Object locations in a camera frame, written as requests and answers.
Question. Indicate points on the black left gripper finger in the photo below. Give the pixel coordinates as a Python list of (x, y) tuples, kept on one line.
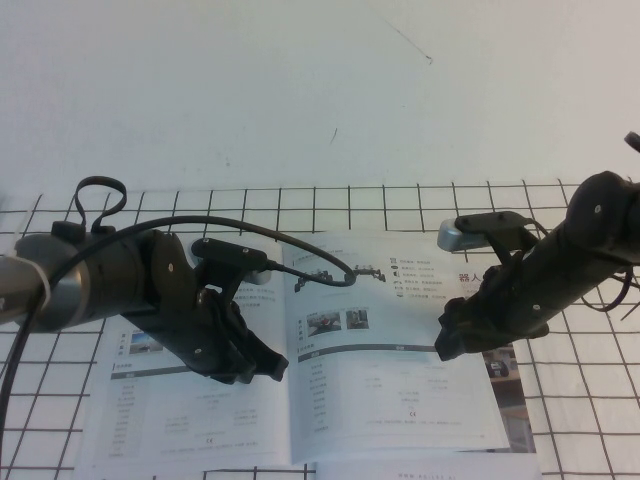
[(247, 378), (272, 362)]

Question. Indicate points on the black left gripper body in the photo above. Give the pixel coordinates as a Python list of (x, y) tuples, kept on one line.
[(200, 340)]

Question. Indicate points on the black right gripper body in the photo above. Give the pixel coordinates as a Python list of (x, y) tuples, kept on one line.
[(525, 300)]

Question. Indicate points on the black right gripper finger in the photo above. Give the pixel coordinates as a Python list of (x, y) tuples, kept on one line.
[(455, 345), (457, 317)]

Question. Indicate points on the white product brochure book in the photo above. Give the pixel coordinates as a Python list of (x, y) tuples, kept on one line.
[(350, 400)]

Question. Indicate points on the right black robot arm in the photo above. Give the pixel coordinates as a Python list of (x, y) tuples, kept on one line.
[(610, 220)]

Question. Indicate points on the left grey and black arm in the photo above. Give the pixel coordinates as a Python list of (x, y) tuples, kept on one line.
[(75, 285)]

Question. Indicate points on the white black-grid table mat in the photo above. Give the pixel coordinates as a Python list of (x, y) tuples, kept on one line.
[(575, 425)]

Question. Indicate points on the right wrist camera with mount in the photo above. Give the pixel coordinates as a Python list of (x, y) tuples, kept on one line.
[(450, 237)]

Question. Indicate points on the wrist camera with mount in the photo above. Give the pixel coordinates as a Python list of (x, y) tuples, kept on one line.
[(450, 237), (225, 248)]

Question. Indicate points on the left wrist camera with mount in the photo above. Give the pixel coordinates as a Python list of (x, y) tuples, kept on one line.
[(225, 248)]

